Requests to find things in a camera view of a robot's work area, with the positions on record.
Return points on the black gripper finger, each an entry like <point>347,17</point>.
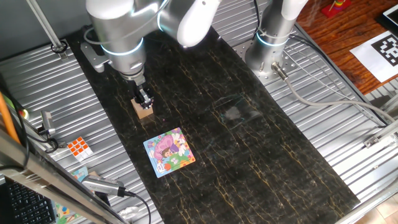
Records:
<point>141,99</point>
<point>149,101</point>

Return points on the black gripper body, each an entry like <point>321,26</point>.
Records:
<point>141,88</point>

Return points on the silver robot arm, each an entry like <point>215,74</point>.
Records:
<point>124,28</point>

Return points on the butterfly puzzle board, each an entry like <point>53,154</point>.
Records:
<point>174,161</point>

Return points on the bus puzzle board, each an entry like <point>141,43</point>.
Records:
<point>81,173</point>

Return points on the wooden cube block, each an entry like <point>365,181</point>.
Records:
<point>143,113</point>

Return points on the Rubik's cube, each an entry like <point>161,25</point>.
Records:
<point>79,149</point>

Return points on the small wooden block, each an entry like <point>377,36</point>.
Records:
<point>94,173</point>

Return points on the grey metal pole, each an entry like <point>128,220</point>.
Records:
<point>46,28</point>

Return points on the black marble mat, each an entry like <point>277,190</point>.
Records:
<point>248,155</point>

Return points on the white crumpled object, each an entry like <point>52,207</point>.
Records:
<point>129,213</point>

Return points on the orange pole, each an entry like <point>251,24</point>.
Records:
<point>7,121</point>

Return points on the black keyboard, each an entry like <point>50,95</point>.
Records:
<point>28,205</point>

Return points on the brown wooden table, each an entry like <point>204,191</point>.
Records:
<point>335,34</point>

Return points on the red stacking toy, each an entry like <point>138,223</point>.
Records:
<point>334,11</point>

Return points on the white marker paper sheet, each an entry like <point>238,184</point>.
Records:
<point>370,59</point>

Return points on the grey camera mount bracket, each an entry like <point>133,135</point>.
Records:
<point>93,57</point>

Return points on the silver camera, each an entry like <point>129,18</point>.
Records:
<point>102,185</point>

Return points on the aluminium frame beam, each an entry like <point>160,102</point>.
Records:
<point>46,183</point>

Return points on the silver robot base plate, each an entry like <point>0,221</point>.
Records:
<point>289,67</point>

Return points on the metal angle bracket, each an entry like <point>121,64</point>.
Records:
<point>377,140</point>

